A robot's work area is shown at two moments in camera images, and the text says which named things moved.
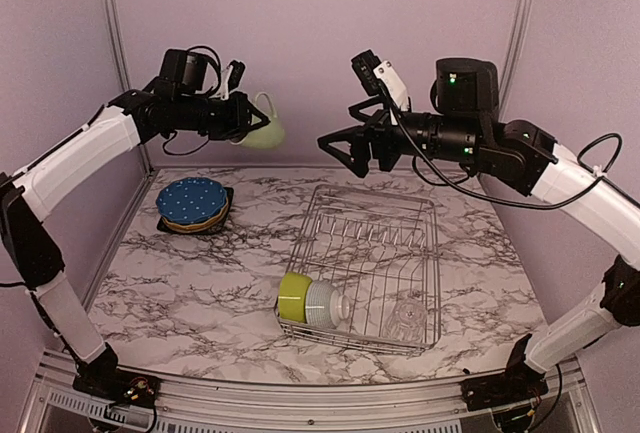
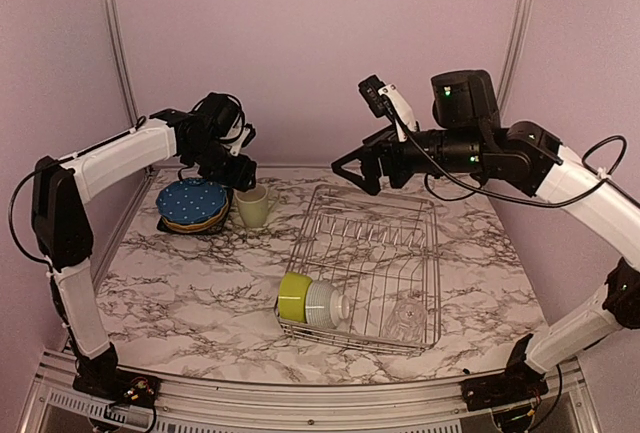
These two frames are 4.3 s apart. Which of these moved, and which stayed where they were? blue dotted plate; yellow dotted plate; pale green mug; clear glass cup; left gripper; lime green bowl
Moved: pale green mug; left gripper
Stayed: yellow dotted plate; blue dotted plate; lime green bowl; clear glass cup
